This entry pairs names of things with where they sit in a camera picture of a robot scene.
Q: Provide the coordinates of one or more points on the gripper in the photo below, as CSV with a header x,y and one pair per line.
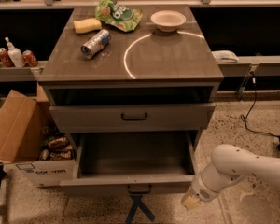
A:
x,y
200,190

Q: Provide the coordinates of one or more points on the grey drawer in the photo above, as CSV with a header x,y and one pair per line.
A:
x,y
131,118
132,164

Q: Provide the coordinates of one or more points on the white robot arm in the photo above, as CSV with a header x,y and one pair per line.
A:
x,y
228,166

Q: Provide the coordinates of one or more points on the grey open bottom drawer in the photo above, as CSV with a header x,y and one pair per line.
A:
x,y
132,164

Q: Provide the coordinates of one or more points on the grey drawer cabinet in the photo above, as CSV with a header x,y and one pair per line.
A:
x,y
143,67

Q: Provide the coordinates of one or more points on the snack bags in box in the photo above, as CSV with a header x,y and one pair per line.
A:
x,y
56,146

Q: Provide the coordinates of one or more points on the white folded cloth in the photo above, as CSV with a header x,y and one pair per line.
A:
x,y
225,56

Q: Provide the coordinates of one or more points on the white paper bowl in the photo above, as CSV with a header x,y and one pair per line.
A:
x,y
168,20

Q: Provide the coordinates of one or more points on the silver blue soda can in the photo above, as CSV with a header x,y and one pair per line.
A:
x,y
97,43

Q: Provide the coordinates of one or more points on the brown cardboard box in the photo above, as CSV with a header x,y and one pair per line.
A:
x,y
22,120

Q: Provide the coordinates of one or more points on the yellow sponge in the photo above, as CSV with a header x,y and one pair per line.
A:
x,y
88,25

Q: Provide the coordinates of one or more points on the green chip bag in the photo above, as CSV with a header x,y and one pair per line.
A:
x,y
117,15

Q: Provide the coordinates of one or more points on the red soda can right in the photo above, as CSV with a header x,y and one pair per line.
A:
x,y
30,58

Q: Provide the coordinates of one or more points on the red soda can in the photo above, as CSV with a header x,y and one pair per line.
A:
x,y
30,58
4,58

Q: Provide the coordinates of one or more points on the white pump bottle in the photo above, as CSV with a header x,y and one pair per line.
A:
x,y
15,54

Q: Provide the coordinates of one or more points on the red soda can left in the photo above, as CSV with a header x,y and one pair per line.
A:
x,y
4,58

